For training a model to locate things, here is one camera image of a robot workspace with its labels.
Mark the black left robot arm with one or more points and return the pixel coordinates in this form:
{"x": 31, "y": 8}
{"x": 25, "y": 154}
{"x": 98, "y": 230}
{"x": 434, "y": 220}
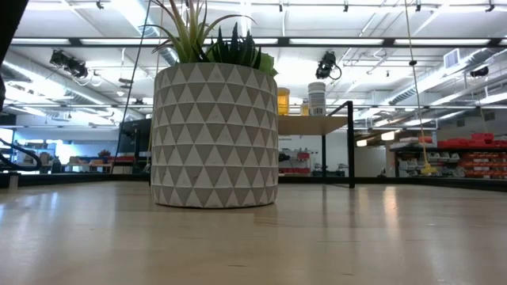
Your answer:
{"x": 8, "y": 23}

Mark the silver air duct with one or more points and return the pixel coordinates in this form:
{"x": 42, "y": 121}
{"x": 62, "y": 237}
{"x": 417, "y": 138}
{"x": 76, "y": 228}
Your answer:
{"x": 170, "y": 53}

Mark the green artificial succulent plant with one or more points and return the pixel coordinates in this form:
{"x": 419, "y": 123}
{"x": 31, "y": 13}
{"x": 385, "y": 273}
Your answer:
{"x": 190, "y": 39}

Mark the white rack with red bins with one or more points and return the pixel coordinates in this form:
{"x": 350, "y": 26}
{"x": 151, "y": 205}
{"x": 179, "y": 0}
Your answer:
{"x": 295, "y": 162}

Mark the orange pill bottle white cap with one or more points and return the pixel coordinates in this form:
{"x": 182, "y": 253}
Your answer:
{"x": 304, "y": 109}
{"x": 283, "y": 103}

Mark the black aluminium table frame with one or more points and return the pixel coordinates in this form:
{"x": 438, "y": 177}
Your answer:
{"x": 396, "y": 181}

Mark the shelving with red bins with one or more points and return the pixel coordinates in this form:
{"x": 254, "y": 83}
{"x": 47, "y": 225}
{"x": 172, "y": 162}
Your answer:
{"x": 483, "y": 142}

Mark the grey triangle-pattern plant pot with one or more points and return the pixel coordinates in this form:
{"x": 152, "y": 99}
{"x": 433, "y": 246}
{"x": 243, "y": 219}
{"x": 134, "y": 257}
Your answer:
{"x": 214, "y": 138}

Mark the black ceiling light track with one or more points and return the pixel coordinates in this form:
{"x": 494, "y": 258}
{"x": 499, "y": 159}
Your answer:
{"x": 336, "y": 41}

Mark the white medicine bottle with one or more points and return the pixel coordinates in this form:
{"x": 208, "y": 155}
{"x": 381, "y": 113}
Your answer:
{"x": 317, "y": 99}

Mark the black ceiling-hung camera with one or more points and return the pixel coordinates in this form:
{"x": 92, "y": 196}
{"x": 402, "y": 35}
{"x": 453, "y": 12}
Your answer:
{"x": 479, "y": 71}
{"x": 69, "y": 63}
{"x": 326, "y": 65}

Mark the wooden shelf with black legs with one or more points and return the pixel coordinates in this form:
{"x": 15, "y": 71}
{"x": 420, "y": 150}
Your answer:
{"x": 309, "y": 124}

